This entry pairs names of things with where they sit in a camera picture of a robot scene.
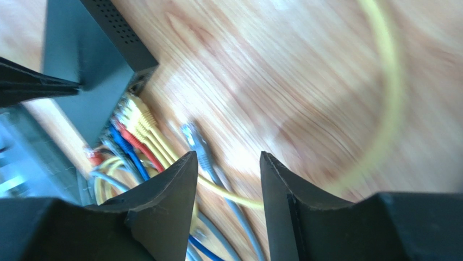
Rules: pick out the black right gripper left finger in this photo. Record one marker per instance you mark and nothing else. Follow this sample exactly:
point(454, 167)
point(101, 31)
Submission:
point(149, 222)

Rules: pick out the black network switch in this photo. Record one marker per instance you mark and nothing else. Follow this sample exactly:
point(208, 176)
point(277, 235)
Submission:
point(90, 42)

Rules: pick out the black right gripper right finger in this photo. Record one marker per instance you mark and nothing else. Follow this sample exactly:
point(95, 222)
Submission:
point(304, 222)

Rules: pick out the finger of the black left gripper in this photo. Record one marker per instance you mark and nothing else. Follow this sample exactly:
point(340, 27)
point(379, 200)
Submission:
point(19, 84)

